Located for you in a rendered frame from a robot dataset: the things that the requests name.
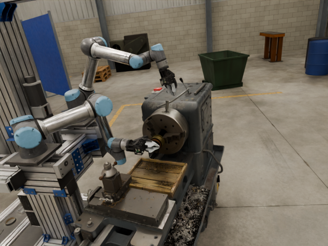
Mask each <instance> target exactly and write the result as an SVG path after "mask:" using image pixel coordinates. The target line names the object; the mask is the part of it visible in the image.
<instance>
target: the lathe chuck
mask: <svg viewBox="0 0 328 246"><path fill-rule="evenodd" d="M167 111H168V112H169V113H164V112H165V109H160V110H157V111H155V112H153V113H152V114H151V115H150V116H149V117H151V118H152V119H153V120H154V121H155V123H156V124H157V125H158V126H159V128H160V129H164V130H166V131H167V132H168V133H183V132H184V135H185V136H184V137H183V138H181V139H180V140H179V141H173V142H168V143H164V145H163V146H162V147H161V148H160V150H159V153H162V154H174V153H176V152H178V151H179V150H180V149H181V148H182V146H183V145H184V143H185V141H186V140H187V137H188V128H187V125H186V123H185V121H184V119H183V118H182V117H181V116H180V115H179V114H177V113H176V112H174V111H172V110H167ZM149 117H148V118H149ZM148 118H147V119H146V120H145V121H144V123H143V128H142V132H143V136H144V135H147V136H148V137H149V139H150V140H151V138H152V136H151V132H150V131H149V129H150V128H149V127H148V125H147V124H146V123H147V122H148ZM158 135H161V136H162V137H163V136H164V135H165V134H164V133H163V132H162V130H161V131H160V133H159V134H158Z"/></svg>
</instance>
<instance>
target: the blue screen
mask: <svg viewBox="0 0 328 246"><path fill-rule="evenodd" d="M47 12H48V14H44V15H41V16H38V17H35V18H31V19H28V20H24V21H22V20H20V22H21V25H22V28H23V31H24V34H25V37H26V40H27V43H28V46H29V49H30V52H31V55H32V58H33V61H34V64H35V67H36V70H37V73H38V76H39V79H40V81H41V85H42V88H43V91H44V94H45V97H46V98H49V97H53V96H56V95H62V96H64V94H65V93H66V92H67V91H69V90H72V86H71V82H70V79H69V75H68V72H67V69H66V65H65V62H64V58H63V55H62V50H61V47H60V43H59V40H58V36H57V33H56V29H55V26H54V22H53V19H52V15H51V12H50V10H49V11H47ZM46 91H47V92H51V93H55V95H51V96H47V93H46Z"/></svg>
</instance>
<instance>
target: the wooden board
mask: <svg viewBox="0 0 328 246"><path fill-rule="evenodd" d="M142 163H143V164H142ZM151 163H152V164H151ZM140 164H142V165H141V166H140ZM164 164H165V165H164ZM147 165H149V166H150V167H149V166H147ZM170 165H172V166H170ZM175 166H176V167H175ZM178 167H180V168H182V169H181V170H179V169H180V168H178ZM146 168H147V169H146ZM148 169H149V170H148ZM186 170H187V163H180V162H172V161H163V160H157V159H149V158H141V157H140V159H139V160H138V161H137V162H136V163H135V164H134V165H133V166H132V168H131V169H130V170H129V171H128V172H127V174H129V175H131V177H132V182H131V183H130V185H129V187H131V188H136V189H141V190H147V191H152V192H157V193H162V194H167V195H168V197H169V198H173V197H174V195H175V193H176V190H177V188H178V186H179V184H180V182H181V180H182V178H183V176H184V174H185V172H186ZM177 177H178V178H177ZM163 182H164V183H163ZM174 182H175V183H174ZM135 185H136V186H135ZM172 186H173V187H172ZM171 188H172V189H171ZM170 189H171V190H170Z"/></svg>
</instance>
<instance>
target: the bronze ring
mask: <svg viewBox="0 0 328 246"><path fill-rule="evenodd" d="M151 140H152V141H153V142H155V143H156V144H158V145H159V146H160V148H161V147H162V146H163V145H164V139H163V137H162V136H161V135H154V136H152V138H151ZM160 148H159V149H160ZM159 149H157V150H159ZM157 150H155V151H157Z"/></svg>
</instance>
